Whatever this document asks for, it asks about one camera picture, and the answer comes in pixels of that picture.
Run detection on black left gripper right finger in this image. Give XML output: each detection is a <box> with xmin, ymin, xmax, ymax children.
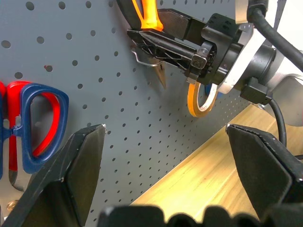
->
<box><xmin>225</xmin><ymin>123</ymin><xmax>303</xmax><ymax>219</ymax></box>

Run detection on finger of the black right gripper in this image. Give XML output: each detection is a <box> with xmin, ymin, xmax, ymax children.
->
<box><xmin>157</xmin><ymin>8</ymin><xmax>208</xmax><ymax>45</ymax></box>
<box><xmin>126</xmin><ymin>28</ymin><xmax>197</xmax><ymax>71</ymax></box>

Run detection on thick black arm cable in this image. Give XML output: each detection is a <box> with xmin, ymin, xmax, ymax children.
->
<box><xmin>246</xmin><ymin>0</ymin><xmax>303</xmax><ymax>73</ymax></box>

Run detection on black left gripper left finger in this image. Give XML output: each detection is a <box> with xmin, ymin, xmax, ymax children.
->
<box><xmin>0</xmin><ymin>123</ymin><xmax>107</xmax><ymax>227</ymax></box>

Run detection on blue handled scissors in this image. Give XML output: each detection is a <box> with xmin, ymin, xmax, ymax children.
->
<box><xmin>0</xmin><ymin>82</ymin><xmax>70</xmax><ymax>178</ymax></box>

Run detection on orange tape roll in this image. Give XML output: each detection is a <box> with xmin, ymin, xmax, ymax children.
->
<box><xmin>187</xmin><ymin>82</ymin><xmax>219</xmax><ymax>118</ymax></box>

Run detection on red-handled scissors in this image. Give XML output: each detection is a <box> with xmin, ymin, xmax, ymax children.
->
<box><xmin>0</xmin><ymin>81</ymin><xmax>61</xmax><ymax>192</ymax></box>

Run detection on grey metal pegboard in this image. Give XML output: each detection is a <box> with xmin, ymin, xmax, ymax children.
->
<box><xmin>0</xmin><ymin>0</ymin><xmax>252</xmax><ymax>227</ymax></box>

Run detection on black camera cable with plug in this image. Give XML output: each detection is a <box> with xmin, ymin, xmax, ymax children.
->
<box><xmin>240</xmin><ymin>77</ymin><xmax>288</xmax><ymax>145</ymax></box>

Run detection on orange and black needle-nose pliers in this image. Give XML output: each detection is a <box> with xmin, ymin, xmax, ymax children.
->
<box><xmin>116</xmin><ymin>0</ymin><xmax>168</xmax><ymax>91</ymax></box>

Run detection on blue tape roll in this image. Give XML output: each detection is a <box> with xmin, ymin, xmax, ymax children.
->
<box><xmin>204</xmin><ymin>84</ymin><xmax>223</xmax><ymax>100</ymax></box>

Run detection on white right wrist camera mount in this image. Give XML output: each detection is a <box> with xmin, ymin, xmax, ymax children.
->
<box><xmin>216</xmin><ymin>0</ymin><xmax>269</xmax><ymax>95</ymax></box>

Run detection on silver wire pegboard hook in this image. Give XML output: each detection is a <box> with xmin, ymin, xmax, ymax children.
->
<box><xmin>131</xmin><ymin>45</ymin><xmax>164</xmax><ymax>67</ymax></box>

